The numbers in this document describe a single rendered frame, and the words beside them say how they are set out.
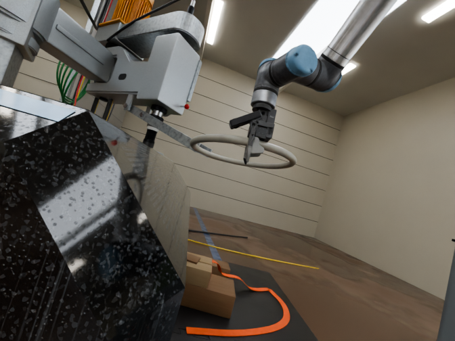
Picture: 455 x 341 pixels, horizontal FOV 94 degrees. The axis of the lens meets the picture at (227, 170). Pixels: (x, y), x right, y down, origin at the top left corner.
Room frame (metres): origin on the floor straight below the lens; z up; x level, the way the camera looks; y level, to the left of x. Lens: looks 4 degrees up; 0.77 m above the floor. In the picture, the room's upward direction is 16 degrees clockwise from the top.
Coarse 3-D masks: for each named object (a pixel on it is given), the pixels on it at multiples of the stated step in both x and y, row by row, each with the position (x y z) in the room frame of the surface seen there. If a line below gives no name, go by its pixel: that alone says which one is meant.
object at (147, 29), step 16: (160, 16) 1.26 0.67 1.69; (176, 16) 1.19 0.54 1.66; (192, 16) 1.19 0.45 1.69; (112, 32) 1.48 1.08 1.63; (128, 32) 1.41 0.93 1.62; (144, 32) 1.31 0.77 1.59; (160, 32) 1.26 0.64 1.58; (176, 32) 1.22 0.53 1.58; (192, 32) 1.20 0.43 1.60; (128, 48) 1.55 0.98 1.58; (144, 48) 1.49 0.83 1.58
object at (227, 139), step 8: (200, 136) 0.81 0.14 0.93; (208, 136) 0.78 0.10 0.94; (216, 136) 0.76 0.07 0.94; (224, 136) 0.74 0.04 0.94; (232, 136) 0.74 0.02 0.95; (192, 144) 0.90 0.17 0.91; (240, 144) 0.74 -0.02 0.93; (264, 144) 0.73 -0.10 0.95; (272, 144) 0.75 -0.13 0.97; (200, 152) 1.06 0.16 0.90; (208, 152) 1.10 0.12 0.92; (272, 152) 0.76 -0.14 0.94; (280, 152) 0.76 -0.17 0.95; (288, 152) 0.79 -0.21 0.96; (224, 160) 1.18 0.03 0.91; (232, 160) 1.18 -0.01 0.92; (240, 160) 1.19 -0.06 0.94; (296, 160) 0.87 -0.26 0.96; (272, 168) 1.11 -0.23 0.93; (280, 168) 1.06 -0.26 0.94
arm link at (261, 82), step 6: (264, 60) 0.72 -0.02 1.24; (270, 60) 0.71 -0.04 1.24; (264, 66) 0.71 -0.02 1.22; (258, 72) 0.73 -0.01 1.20; (264, 72) 0.70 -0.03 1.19; (258, 78) 0.72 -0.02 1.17; (264, 78) 0.71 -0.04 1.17; (270, 78) 0.69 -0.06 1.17; (258, 84) 0.72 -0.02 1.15; (264, 84) 0.70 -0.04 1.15; (270, 84) 0.70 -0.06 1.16; (270, 90) 0.70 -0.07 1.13; (276, 90) 0.72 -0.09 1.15
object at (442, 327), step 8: (448, 280) 0.34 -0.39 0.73; (448, 288) 0.34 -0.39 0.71; (448, 296) 0.33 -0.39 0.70; (448, 304) 0.33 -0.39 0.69; (448, 312) 0.33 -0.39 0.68; (448, 320) 0.33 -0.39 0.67; (440, 328) 0.34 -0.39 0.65; (448, 328) 0.33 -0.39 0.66; (440, 336) 0.33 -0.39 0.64; (448, 336) 0.33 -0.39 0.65
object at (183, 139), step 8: (136, 112) 1.30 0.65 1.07; (144, 112) 1.26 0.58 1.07; (144, 120) 1.25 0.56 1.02; (152, 120) 1.22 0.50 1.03; (160, 128) 1.17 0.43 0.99; (168, 128) 1.15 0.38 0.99; (176, 136) 1.11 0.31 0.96; (184, 136) 1.08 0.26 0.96; (184, 144) 1.07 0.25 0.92; (200, 144) 1.16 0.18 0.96
